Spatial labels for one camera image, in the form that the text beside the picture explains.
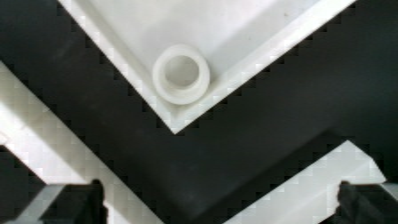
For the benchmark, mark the white square table top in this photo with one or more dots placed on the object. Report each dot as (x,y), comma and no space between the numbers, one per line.
(193,45)

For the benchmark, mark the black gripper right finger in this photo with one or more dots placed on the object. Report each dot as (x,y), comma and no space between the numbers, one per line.
(367,204)

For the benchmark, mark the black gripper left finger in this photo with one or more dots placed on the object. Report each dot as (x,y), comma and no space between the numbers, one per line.
(67,204)

